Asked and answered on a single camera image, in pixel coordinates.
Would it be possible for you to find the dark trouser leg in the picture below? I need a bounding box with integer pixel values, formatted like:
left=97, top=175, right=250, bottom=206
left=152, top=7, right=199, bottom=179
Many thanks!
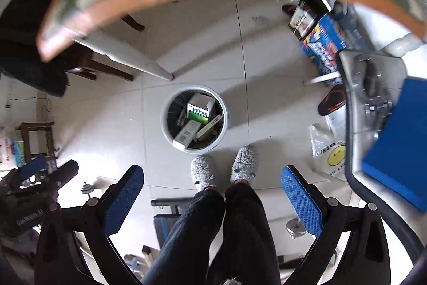
left=206, top=182, right=281, bottom=284
left=143, top=188, right=225, bottom=284

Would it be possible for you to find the grey fluffy slipper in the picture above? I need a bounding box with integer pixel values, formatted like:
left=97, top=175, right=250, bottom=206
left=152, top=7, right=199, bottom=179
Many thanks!
left=230, top=145, right=259, bottom=185
left=190, top=155, right=217, bottom=192

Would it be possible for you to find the left grey fluffy slipper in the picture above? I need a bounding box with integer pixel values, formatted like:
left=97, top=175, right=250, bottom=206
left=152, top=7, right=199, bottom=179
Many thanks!
left=190, top=155, right=217, bottom=192

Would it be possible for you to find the black blue workout bench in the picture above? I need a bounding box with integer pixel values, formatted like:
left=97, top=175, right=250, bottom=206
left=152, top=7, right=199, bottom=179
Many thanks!
left=151, top=197, right=192, bottom=248

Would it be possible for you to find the smiley plastic bag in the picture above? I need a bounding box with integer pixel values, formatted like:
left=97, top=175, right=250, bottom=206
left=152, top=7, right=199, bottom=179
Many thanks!
left=308, top=124, right=347, bottom=182

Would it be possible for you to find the left dark trouser leg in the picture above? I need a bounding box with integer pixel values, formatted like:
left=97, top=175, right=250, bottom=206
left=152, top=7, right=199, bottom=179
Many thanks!
left=143, top=188, right=225, bottom=284

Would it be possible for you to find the right dark trouser leg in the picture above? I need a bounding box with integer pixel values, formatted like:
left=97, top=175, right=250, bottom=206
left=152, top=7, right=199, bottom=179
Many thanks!
left=206, top=182, right=281, bottom=284

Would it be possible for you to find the blue seat cushion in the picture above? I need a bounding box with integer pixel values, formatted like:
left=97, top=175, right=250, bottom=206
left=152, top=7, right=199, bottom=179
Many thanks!
left=361, top=78, right=427, bottom=212

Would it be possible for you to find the right grey fluffy slipper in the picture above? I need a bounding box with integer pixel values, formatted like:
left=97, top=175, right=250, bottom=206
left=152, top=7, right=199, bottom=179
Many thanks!
left=230, top=145, right=259, bottom=185

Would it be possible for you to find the blue printed cardboard box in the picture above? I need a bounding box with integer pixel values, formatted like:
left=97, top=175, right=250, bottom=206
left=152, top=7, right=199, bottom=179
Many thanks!
left=300, top=13, right=371, bottom=76

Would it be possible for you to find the red black flip-flop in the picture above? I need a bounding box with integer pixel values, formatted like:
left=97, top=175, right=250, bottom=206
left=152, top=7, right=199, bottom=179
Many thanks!
left=318, top=84, right=346, bottom=116

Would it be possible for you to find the black gift box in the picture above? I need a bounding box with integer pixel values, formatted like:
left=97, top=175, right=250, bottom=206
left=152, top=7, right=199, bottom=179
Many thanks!
left=288, top=0, right=329, bottom=41

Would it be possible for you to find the dark wooden chair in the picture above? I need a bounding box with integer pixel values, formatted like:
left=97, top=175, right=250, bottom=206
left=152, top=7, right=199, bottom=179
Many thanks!
left=64, top=14, right=146, bottom=82

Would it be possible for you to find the metal dumbbell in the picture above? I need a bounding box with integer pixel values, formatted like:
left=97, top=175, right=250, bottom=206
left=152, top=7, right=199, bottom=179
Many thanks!
left=81, top=182, right=96, bottom=197
left=286, top=218, right=306, bottom=239

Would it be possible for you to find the white green medicine box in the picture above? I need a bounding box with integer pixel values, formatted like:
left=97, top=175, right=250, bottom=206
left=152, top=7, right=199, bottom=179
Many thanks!
left=187, top=93, right=216, bottom=125

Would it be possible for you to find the white round trash bin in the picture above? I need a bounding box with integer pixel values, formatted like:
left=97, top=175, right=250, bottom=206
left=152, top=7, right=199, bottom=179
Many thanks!
left=161, top=85, right=230, bottom=154

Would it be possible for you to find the white Doctor toothpaste box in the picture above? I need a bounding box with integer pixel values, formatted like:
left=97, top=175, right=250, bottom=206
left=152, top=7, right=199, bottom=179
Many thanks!
left=172, top=120, right=202, bottom=151

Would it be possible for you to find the white table leg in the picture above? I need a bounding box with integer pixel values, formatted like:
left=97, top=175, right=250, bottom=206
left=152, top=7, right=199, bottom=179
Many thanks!
left=74, top=29, right=175, bottom=81

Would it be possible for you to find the small dark wooden stool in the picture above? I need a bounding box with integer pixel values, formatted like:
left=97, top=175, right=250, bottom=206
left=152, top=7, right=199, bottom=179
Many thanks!
left=17, top=122, right=58, bottom=163

